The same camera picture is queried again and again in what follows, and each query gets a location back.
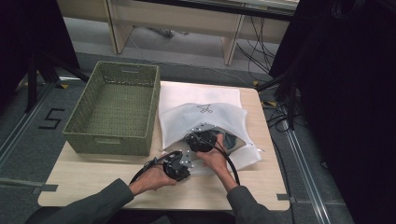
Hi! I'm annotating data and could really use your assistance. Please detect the grey power strip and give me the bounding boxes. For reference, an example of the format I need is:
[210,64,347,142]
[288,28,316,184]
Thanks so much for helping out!
[148,27,190,39]

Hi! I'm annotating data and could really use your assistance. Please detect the green woven plastic basket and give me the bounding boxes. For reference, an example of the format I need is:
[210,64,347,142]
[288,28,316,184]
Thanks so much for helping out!
[62,61,162,157]

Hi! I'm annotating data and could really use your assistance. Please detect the bundle of black floor cables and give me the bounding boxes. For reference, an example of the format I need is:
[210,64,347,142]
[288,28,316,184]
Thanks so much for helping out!
[235,15,277,76]

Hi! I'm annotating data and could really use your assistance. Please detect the person's left hand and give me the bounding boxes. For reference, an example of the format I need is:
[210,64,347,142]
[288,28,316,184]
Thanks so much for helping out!
[129,164,178,196]

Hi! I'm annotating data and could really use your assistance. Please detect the light wooden desk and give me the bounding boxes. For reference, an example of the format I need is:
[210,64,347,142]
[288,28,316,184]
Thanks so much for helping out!
[56,0,300,66]

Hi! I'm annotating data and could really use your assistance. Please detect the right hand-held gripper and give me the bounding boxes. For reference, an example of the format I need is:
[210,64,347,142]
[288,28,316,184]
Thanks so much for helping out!
[186,122,219,153]

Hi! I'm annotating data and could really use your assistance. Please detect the person's right hand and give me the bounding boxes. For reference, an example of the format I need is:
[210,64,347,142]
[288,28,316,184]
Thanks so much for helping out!
[195,133,233,180]

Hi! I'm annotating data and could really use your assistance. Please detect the white mesh laundry bag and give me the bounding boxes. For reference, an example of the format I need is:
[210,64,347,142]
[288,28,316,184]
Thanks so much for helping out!
[158,83,265,175]

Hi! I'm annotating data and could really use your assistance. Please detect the metal floor rail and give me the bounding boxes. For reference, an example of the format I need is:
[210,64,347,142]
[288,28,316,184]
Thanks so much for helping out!
[0,82,58,167]
[281,119,332,224]

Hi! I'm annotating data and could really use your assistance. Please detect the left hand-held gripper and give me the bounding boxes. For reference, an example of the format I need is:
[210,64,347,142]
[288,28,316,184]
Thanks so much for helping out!
[162,149,194,182]

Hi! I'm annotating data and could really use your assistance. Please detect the black tripod stand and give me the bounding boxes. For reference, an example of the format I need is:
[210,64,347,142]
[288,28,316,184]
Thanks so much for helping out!
[23,50,91,114]
[256,69,301,131]

